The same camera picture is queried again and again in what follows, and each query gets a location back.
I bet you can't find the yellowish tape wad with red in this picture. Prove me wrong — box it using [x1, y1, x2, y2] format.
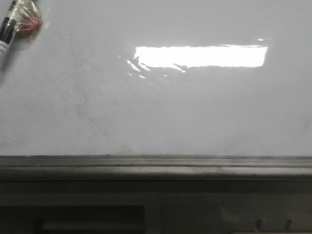
[12, 0, 42, 35]

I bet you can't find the white black whiteboard marker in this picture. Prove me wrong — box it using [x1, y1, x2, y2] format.
[0, 0, 22, 69]

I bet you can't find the white whiteboard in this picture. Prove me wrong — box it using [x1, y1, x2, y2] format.
[0, 0, 312, 156]

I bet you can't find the aluminium whiteboard tray frame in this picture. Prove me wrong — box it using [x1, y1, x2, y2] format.
[0, 155, 312, 180]

